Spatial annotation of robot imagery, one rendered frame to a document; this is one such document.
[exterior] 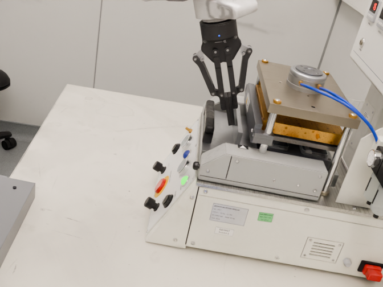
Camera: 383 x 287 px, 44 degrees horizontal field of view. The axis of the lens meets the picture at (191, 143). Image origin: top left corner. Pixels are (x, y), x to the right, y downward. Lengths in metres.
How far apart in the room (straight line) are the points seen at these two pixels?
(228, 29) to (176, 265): 0.49
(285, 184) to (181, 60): 1.69
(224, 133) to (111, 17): 1.57
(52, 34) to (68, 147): 1.35
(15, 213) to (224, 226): 0.43
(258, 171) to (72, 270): 0.41
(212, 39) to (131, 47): 1.62
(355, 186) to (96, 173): 0.64
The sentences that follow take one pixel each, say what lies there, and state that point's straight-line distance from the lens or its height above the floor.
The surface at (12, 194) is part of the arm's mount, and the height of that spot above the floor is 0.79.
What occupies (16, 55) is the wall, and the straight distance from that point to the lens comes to 2.72.
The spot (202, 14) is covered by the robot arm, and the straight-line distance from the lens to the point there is 0.95.
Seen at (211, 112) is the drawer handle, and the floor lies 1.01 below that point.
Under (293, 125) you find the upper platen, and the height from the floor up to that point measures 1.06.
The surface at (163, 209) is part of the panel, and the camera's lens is 1.03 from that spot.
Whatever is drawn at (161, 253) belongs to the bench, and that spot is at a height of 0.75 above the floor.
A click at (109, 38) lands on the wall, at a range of 2.57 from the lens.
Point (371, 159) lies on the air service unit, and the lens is 0.91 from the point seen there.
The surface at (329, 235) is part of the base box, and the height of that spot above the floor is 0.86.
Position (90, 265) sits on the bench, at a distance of 0.98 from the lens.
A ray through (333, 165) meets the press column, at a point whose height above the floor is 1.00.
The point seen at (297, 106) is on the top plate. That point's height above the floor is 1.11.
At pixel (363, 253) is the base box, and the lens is 1.09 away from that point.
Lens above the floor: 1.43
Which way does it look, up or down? 28 degrees down
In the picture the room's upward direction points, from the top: 12 degrees clockwise
